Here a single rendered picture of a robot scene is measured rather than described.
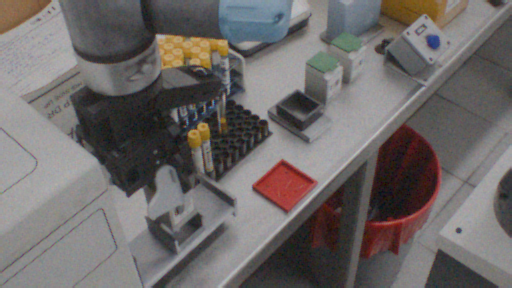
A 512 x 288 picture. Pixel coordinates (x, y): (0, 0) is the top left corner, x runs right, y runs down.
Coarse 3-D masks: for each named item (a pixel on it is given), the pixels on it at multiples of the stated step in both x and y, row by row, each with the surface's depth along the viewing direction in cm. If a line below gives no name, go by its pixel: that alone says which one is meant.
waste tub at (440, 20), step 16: (384, 0) 113; (400, 0) 110; (416, 0) 108; (432, 0) 105; (448, 0) 107; (464, 0) 113; (400, 16) 112; (416, 16) 110; (432, 16) 107; (448, 16) 111
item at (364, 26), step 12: (336, 0) 102; (348, 0) 102; (360, 0) 103; (372, 0) 106; (336, 12) 104; (348, 12) 103; (360, 12) 105; (372, 12) 108; (336, 24) 105; (348, 24) 105; (360, 24) 108; (372, 24) 111; (324, 36) 110; (336, 36) 107; (360, 36) 109; (372, 36) 110
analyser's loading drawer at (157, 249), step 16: (208, 192) 83; (224, 192) 81; (208, 208) 82; (224, 208) 82; (160, 224) 80; (192, 224) 80; (208, 224) 80; (144, 240) 78; (160, 240) 78; (176, 240) 75; (192, 240) 78; (144, 256) 77; (160, 256) 77; (176, 256) 77; (144, 272) 75; (160, 272) 75
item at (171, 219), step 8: (144, 192) 73; (152, 192) 71; (192, 200) 74; (176, 208) 72; (192, 208) 75; (160, 216) 74; (168, 216) 72; (176, 216) 73; (184, 216) 75; (192, 216) 76; (168, 224) 74; (176, 224) 74
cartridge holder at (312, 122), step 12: (288, 96) 96; (300, 96) 97; (276, 108) 97; (288, 108) 97; (300, 108) 97; (312, 108) 96; (276, 120) 97; (288, 120) 95; (300, 120) 93; (312, 120) 94; (324, 120) 95; (300, 132) 94; (312, 132) 94
